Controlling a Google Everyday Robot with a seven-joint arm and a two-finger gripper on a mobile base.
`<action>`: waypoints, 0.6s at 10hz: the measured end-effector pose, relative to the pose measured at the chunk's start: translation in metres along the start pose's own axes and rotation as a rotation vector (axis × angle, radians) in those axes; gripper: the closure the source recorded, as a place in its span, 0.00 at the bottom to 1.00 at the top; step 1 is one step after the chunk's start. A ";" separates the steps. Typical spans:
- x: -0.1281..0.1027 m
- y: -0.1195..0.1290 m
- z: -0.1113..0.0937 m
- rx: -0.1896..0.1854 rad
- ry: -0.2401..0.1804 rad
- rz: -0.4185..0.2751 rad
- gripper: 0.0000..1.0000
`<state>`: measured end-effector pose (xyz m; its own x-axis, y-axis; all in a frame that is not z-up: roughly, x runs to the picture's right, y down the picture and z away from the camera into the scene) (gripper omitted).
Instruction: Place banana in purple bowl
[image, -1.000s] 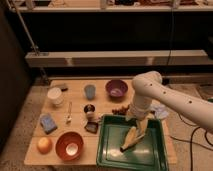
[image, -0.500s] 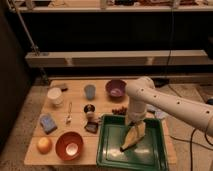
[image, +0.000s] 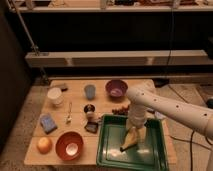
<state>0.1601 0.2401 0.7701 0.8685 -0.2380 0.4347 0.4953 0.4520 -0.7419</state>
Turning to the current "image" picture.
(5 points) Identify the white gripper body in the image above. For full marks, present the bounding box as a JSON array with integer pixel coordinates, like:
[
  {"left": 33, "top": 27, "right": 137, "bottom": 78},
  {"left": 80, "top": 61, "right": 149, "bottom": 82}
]
[{"left": 126, "top": 104, "right": 147, "bottom": 142}]

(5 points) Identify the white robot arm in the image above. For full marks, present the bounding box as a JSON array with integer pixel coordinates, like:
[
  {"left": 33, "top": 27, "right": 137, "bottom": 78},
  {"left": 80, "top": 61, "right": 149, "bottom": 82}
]
[{"left": 126, "top": 85, "right": 213, "bottom": 140}]

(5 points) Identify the purple bowl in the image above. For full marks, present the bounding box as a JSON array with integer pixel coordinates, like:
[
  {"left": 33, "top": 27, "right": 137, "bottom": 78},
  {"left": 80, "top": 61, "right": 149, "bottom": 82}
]
[{"left": 105, "top": 79, "right": 128, "bottom": 98}]

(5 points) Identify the orange-red bowl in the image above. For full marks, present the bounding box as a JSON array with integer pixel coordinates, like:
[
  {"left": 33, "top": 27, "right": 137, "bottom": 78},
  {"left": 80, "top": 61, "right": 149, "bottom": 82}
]
[{"left": 55, "top": 131, "right": 84, "bottom": 161}]

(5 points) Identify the bunch of dark grapes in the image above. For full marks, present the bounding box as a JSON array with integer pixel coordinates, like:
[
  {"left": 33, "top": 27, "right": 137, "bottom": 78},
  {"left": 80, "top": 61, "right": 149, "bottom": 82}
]
[{"left": 112, "top": 106, "right": 129, "bottom": 115}]

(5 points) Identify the light blue cloth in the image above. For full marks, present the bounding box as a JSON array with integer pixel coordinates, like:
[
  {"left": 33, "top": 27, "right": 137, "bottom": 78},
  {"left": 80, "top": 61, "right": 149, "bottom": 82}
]
[{"left": 147, "top": 108, "right": 166, "bottom": 120}]

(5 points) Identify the green plastic tray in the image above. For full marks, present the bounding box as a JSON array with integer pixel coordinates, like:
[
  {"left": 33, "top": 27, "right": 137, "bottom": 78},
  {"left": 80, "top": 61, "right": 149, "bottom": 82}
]
[{"left": 96, "top": 115, "right": 169, "bottom": 171}]

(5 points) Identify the small dark square block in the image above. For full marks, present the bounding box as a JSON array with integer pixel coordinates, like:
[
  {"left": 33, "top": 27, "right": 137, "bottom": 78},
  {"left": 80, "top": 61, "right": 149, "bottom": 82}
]
[{"left": 85, "top": 122, "right": 99, "bottom": 133}]

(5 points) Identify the light blue cup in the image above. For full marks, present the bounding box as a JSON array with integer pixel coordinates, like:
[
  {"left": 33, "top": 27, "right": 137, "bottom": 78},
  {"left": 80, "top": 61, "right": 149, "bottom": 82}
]
[{"left": 84, "top": 84, "right": 96, "bottom": 100}]

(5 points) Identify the metal spoon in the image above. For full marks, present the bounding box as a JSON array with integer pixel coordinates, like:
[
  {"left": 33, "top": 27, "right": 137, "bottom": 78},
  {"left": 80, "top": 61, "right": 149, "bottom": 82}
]
[{"left": 66, "top": 102, "right": 72, "bottom": 124}]

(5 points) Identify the white metal shelf beam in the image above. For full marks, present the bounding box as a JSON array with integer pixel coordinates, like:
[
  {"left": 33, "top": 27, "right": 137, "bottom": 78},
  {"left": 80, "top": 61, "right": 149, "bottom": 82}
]
[{"left": 25, "top": 50, "right": 213, "bottom": 68}]

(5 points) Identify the white cup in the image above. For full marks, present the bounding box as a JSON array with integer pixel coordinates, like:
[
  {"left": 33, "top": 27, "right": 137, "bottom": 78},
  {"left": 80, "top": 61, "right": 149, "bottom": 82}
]
[{"left": 47, "top": 87, "right": 63, "bottom": 106}]

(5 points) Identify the blue sponge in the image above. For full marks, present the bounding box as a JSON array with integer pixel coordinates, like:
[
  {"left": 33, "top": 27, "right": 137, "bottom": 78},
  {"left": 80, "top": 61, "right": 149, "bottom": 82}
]
[{"left": 40, "top": 114, "right": 57, "bottom": 134}]

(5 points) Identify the orange fruit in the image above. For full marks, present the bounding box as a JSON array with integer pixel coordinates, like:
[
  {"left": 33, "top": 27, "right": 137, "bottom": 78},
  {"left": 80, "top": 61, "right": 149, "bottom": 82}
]
[{"left": 37, "top": 137, "right": 52, "bottom": 154}]

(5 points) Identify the diagonal metal pole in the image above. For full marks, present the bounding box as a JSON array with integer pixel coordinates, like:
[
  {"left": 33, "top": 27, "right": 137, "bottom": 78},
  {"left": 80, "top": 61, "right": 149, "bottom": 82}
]
[{"left": 8, "top": 0, "right": 50, "bottom": 85}]

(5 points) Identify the black floor cable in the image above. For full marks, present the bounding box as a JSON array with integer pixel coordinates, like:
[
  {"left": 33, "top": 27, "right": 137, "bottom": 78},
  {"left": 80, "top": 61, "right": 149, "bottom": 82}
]
[{"left": 169, "top": 83, "right": 213, "bottom": 171}]

